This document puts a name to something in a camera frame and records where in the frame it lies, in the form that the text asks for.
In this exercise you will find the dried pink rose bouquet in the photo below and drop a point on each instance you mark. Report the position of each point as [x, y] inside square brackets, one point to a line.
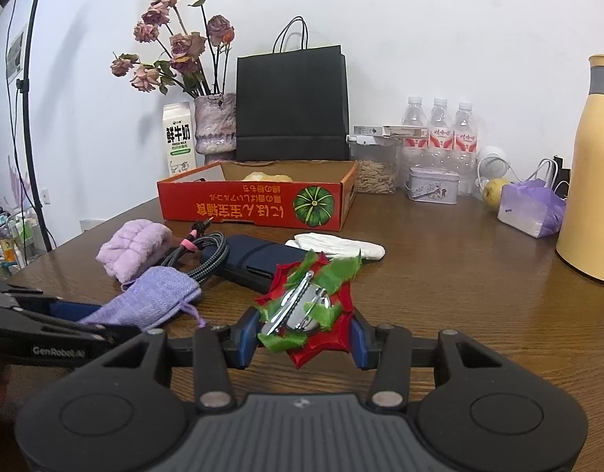
[195, 61]

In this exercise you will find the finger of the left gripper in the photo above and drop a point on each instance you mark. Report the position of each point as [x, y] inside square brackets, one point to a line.
[29, 307]

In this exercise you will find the red green ribbon hair clip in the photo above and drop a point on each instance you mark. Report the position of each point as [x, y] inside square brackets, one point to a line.
[309, 307]

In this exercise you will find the clear water bottle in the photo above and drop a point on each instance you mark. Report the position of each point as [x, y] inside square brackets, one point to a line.
[465, 145]
[440, 135]
[415, 141]

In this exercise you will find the black charger plug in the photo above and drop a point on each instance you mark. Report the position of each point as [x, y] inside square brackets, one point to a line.
[561, 180]

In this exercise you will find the pink purple ceramic vase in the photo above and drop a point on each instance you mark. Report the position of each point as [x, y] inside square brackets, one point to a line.
[215, 127]

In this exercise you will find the small decorated tin box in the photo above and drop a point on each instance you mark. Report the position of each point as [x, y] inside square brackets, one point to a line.
[424, 185]

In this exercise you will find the black paper shopping bag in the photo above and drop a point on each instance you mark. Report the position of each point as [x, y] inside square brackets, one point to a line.
[292, 103]

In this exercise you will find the red orange cardboard box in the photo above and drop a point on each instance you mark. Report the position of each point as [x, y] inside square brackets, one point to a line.
[319, 198]

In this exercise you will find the white cloth glove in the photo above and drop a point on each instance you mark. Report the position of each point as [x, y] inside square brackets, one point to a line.
[336, 247]

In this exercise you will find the middle clear water bottle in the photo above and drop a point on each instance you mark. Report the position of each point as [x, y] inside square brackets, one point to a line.
[440, 135]

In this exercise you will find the lilac knitted pouch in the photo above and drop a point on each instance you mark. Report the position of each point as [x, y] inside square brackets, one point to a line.
[157, 296]

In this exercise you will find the clear plastic food container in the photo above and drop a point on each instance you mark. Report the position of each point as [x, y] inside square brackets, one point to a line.
[377, 163]

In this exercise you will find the left clear water bottle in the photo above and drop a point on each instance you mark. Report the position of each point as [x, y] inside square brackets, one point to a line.
[415, 141]

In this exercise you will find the white green milk carton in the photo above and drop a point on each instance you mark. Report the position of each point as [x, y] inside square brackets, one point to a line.
[179, 136]

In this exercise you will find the right clear water bottle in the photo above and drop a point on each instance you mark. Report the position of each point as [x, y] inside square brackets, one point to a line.
[465, 145]

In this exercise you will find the white round device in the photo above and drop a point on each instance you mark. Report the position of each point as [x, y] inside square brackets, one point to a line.
[492, 162]

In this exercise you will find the dark navy fabric case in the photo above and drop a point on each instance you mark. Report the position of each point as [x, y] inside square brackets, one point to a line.
[252, 262]

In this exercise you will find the white flat carton box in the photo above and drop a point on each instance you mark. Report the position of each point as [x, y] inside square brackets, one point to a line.
[393, 131]

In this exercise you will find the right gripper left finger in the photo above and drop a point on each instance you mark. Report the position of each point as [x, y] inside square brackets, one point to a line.
[215, 351]

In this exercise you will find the yellow green apple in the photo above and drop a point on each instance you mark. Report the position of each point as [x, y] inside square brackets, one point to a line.
[493, 191]

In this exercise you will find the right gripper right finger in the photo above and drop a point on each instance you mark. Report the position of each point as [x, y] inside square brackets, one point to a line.
[387, 350]

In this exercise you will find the yellow thermos bottle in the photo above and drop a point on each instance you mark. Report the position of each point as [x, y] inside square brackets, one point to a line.
[581, 237]

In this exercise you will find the yellow white plush toy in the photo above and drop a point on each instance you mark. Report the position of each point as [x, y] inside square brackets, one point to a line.
[260, 176]

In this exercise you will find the purple tissue pack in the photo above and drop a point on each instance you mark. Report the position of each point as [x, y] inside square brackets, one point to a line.
[531, 207]

